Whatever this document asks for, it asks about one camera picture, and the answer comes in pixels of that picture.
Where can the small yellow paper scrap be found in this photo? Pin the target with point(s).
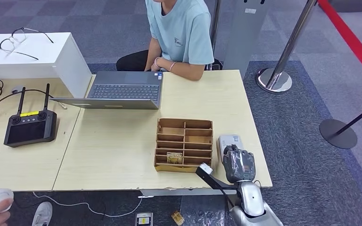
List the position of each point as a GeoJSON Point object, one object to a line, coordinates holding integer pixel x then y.
{"type": "Point", "coordinates": [177, 218]}

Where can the grey laptop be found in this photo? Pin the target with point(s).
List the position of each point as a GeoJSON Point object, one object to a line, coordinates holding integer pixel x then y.
{"type": "Point", "coordinates": [124, 92]}

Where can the wooden card organizer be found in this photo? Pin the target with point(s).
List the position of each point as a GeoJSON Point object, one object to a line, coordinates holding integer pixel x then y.
{"type": "Point", "coordinates": [184, 124]}

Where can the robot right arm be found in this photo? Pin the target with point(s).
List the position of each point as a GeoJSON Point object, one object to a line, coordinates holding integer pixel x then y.
{"type": "Point", "coordinates": [252, 199]}

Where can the white card reader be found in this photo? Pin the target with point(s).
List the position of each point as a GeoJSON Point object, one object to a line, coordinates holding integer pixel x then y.
{"type": "Point", "coordinates": [229, 140]}

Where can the black-rimmed eyeglasses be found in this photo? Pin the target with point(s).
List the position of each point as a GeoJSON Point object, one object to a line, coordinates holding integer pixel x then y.
{"type": "Point", "coordinates": [18, 36]}

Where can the white cabinet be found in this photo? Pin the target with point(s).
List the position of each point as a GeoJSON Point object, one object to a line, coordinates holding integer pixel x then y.
{"type": "Point", "coordinates": [28, 66]}

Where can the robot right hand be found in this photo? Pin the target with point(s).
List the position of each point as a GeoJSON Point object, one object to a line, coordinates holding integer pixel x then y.
{"type": "Point", "coordinates": [239, 163]}

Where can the person's left hand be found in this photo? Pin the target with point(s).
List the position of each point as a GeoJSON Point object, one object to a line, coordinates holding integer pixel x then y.
{"type": "Point", "coordinates": [160, 66]}

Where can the person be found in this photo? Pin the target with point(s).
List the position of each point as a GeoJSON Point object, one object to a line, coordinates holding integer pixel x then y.
{"type": "Point", "coordinates": [184, 34]}

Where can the clear plastic sheet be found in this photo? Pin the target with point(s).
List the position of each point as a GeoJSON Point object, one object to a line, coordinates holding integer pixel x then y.
{"type": "Point", "coordinates": [199, 212]}

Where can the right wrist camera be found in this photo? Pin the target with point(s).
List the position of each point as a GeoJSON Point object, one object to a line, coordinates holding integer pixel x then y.
{"type": "Point", "coordinates": [210, 177]}

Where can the person's left forearm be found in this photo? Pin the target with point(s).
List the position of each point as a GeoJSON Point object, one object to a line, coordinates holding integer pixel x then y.
{"type": "Point", "coordinates": [187, 71]}

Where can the metal floor socket plate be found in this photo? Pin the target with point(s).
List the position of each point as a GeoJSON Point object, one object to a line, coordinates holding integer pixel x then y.
{"type": "Point", "coordinates": [143, 219]}

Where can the small metal connector plug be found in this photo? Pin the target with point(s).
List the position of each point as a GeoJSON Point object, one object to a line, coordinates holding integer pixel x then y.
{"type": "Point", "coordinates": [62, 106]}

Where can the grey metal kiosk panel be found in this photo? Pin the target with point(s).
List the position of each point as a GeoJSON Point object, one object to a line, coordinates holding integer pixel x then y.
{"type": "Point", "coordinates": [243, 37]}

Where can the black stanchion post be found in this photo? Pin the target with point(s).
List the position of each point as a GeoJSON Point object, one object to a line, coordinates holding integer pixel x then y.
{"type": "Point", "coordinates": [337, 134]}

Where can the red barrier belt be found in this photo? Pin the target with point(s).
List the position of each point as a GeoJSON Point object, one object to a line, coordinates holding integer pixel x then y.
{"type": "Point", "coordinates": [349, 37]}

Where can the white shoe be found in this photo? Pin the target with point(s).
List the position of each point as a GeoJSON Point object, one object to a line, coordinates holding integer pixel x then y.
{"type": "Point", "coordinates": [42, 215]}

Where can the chrome stanchion post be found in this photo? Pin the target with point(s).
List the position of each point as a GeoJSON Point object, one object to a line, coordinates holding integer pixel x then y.
{"type": "Point", "coordinates": [274, 80]}

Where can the black remote controller with antennas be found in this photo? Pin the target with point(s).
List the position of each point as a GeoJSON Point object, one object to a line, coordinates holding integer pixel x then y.
{"type": "Point", "coordinates": [29, 132]}

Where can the small grey adapter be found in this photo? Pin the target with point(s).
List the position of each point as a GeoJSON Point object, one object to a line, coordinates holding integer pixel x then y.
{"type": "Point", "coordinates": [17, 89]}

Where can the thin chrome pole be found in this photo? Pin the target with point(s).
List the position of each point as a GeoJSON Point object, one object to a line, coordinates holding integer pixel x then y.
{"type": "Point", "coordinates": [214, 18]}

